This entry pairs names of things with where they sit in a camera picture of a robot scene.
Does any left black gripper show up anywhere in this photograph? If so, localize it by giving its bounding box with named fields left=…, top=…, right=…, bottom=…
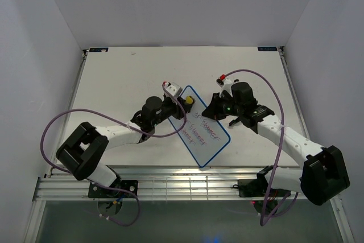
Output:
left=152, top=98, right=193, bottom=127

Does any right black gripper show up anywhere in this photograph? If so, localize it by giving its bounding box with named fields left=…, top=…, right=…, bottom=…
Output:
left=201, top=92, right=242, bottom=121

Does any yellow bone-shaped eraser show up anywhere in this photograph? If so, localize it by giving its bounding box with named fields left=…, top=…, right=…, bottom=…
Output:
left=185, top=96, right=195, bottom=105

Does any blue-framed whiteboard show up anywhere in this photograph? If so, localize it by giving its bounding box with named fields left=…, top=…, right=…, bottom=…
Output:
left=169, top=85, right=231, bottom=168

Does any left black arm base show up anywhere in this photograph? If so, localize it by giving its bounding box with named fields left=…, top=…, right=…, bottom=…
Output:
left=87, top=180, right=139, bottom=199

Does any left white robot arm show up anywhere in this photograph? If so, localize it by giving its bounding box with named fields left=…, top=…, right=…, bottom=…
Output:
left=56, top=96, right=195, bottom=197

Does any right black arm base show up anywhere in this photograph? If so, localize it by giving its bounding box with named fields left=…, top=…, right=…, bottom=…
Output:
left=232, top=166, right=273, bottom=197

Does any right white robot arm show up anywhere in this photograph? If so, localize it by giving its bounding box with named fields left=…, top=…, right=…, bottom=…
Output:
left=202, top=79, right=350, bottom=205

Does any right blue corner label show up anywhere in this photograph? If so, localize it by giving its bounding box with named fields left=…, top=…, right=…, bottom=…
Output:
left=257, top=47, right=278, bottom=52

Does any blue corner label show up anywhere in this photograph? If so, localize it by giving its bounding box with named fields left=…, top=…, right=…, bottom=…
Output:
left=257, top=47, right=278, bottom=52
left=89, top=47, right=109, bottom=52

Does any left blue corner label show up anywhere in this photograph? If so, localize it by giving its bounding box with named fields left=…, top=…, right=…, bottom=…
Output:
left=89, top=47, right=109, bottom=52

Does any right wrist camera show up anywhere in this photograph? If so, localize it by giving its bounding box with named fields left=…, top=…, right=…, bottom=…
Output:
left=216, top=75, right=239, bottom=97

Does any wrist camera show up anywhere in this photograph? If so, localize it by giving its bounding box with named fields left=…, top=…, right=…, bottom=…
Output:
left=162, top=81, right=183, bottom=98
left=216, top=75, right=239, bottom=97

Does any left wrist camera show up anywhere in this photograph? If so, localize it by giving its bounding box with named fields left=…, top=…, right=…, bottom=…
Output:
left=162, top=81, right=183, bottom=98

